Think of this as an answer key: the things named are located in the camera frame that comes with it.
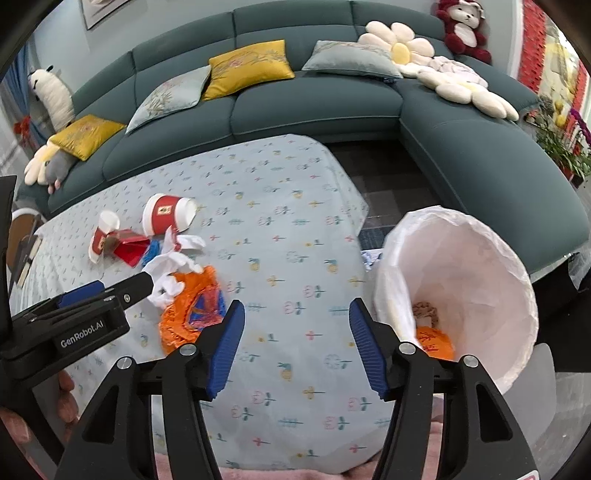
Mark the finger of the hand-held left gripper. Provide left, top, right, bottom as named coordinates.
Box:
left=23, top=271, right=154, bottom=328
left=14, top=280, right=105, bottom=319

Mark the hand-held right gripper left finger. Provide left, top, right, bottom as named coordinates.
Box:
left=54, top=299, right=246, bottom=480

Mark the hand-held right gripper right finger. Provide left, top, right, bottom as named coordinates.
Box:
left=348, top=298, right=542, bottom=480

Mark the small red box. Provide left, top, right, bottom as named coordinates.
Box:
left=104, top=228, right=152, bottom=268

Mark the white tissue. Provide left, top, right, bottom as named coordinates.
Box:
left=141, top=226, right=207, bottom=308

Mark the orange plastic bag blue print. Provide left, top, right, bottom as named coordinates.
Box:
left=158, top=265, right=228, bottom=356

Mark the crushed red paper cup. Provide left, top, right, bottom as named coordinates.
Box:
left=88, top=210, right=122, bottom=265

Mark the orange plastic bag red print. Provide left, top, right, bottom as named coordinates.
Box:
left=414, top=325, right=455, bottom=361

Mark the brown scrunchie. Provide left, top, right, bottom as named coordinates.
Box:
left=411, top=301, right=441, bottom=329

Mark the trash bin with white liner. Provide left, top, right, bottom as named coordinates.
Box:
left=373, top=206, right=539, bottom=398

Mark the person's left hand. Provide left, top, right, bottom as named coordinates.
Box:
left=56, top=369, right=80, bottom=418

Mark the wooden chair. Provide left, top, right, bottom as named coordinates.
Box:
left=9, top=208, right=44, bottom=287

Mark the blue patterned floor mat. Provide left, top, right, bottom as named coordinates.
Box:
left=358, top=228, right=393, bottom=271

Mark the floral print tablecloth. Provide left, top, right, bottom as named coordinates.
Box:
left=7, top=134, right=444, bottom=476

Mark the grey plush toy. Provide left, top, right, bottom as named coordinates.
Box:
left=41, top=150, right=79, bottom=193

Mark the pink fluffy cloth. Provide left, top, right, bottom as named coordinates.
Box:
left=152, top=418, right=444, bottom=480

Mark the yellow embroidered cushion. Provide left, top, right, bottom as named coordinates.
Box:
left=202, top=39, right=296, bottom=101
left=48, top=114, right=127, bottom=161

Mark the pale blue embroidered cushion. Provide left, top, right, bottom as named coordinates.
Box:
left=126, top=65, right=213, bottom=134
left=301, top=40, right=404, bottom=80

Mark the long white plush toy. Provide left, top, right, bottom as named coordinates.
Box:
left=28, top=67, right=77, bottom=132

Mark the blue curtain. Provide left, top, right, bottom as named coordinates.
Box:
left=0, top=46, right=42, bottom=185

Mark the teal corner sofa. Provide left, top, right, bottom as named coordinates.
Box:
left=14, top=0, right=585, bottom=278

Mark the green potted plant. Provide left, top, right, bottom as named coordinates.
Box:
left=536, top=99, right=591, bottom=185

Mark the pale quilted cushion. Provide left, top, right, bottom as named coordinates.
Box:
left=422, top=55, right=490, bottom=88

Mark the purple orchid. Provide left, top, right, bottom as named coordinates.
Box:
left=570, top=108, right=591, bottom=153

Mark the red teddy bear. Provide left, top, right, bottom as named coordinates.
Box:
left=436, top=0, right=492, bottom=65

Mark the framed wall picture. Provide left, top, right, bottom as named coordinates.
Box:
left=79, top=0, right=134, bottom=31

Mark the wall mural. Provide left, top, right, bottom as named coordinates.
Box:
left=545, top=18, right=591, bottom=121

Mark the red wall decoration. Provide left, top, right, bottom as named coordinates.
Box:
left=517, top=0, right=561, bottom=93

